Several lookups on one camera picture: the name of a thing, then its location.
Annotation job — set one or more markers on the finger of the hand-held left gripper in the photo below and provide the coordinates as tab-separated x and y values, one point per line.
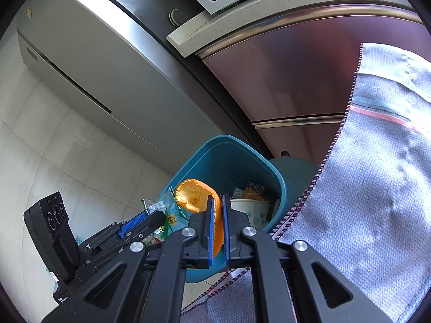
153	222
133	223

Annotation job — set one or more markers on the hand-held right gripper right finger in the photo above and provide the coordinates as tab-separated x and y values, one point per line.
226	228

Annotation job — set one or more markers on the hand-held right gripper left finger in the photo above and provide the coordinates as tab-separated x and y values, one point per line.
210	228

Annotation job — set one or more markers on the clear green printed packet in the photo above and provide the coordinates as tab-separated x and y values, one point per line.
173	220

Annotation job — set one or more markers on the white printed paper cup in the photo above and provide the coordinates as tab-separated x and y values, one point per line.
249	210

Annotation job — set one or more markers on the orange peel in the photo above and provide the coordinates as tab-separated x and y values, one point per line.
192	197

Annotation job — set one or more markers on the teal plastic bin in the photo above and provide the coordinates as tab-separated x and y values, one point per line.
219	161

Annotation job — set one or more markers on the teal plastic container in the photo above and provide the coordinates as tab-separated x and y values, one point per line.
296	185

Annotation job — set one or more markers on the grey checked tablecloth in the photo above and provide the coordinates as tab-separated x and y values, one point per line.
353	191

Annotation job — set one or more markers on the purple base cabinet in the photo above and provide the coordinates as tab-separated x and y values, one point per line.
286	74

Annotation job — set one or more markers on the grey refrigerator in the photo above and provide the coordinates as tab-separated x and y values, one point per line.
101	57

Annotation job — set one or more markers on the round grey plate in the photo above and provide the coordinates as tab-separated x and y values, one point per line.
175	16

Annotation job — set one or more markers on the white kitchen countertop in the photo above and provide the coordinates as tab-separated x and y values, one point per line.
235	16

